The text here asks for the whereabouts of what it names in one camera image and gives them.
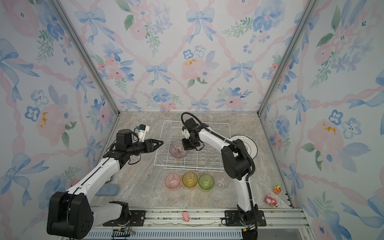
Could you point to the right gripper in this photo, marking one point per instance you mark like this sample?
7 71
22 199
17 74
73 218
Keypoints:
186 147

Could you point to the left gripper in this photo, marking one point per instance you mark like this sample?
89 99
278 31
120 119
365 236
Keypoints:
150 147

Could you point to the striped ceramic bowl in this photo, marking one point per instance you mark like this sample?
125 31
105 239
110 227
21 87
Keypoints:
177 150

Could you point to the pink plastic cup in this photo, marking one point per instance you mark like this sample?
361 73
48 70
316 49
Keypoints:
172 181

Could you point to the yellow plastic cup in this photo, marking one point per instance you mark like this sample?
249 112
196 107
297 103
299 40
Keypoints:
190 179

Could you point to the green plastic cup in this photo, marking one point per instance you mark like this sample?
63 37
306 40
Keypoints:
206 182

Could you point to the clear glass cup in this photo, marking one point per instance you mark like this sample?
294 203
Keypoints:
222 181

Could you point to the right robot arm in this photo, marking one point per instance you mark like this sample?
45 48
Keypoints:
237 162

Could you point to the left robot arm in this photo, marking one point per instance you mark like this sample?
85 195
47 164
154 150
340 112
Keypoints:
70 212

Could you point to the green orange toy car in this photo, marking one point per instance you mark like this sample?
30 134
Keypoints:
277 189

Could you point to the pink plush toy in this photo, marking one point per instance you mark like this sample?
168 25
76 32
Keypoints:
271 201

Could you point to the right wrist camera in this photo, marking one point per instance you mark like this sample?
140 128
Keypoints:
185 132

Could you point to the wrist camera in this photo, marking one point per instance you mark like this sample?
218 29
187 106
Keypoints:
185 132
142 130

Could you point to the white wire dish rack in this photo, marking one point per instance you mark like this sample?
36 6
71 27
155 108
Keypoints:
208 159

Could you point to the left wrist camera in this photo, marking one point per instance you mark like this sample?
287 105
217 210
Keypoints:
142 130

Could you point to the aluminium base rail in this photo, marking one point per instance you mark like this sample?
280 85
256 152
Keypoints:
209 224

